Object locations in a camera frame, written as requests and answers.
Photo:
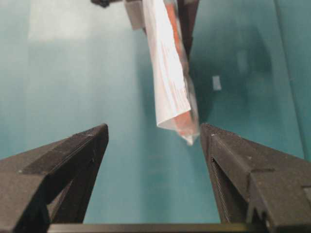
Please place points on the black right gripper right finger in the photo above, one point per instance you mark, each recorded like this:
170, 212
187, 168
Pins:
253, 183

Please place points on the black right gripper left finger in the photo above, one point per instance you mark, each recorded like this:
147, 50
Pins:
52, 183

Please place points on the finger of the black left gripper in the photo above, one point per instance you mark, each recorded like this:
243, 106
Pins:
187, 11

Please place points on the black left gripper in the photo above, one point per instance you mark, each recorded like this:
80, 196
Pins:
133, 8

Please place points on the clear zip bag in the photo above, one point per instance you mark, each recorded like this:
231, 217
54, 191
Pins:
175, 102

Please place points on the white tape marker on table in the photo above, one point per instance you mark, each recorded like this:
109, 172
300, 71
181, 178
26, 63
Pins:
216, 82

